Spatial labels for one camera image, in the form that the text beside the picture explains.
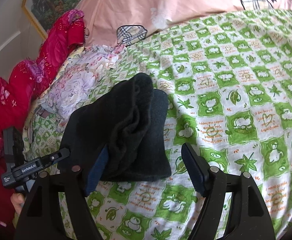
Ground dark navy pants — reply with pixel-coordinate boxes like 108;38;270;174
58;73;171;182

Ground floral lilac pillow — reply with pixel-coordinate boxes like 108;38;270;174
38;45;125;120

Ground left hand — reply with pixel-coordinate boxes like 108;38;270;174
11;193;25;215

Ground red floral blanket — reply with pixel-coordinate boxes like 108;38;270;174
0;9;87;168

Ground black camera box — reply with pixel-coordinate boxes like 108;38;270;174
3;127;25;171

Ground pink cartoon print quilt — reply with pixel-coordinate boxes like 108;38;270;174
77;0;292;47

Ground green white patterned bedsheet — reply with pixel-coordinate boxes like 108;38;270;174
23;9;292;239

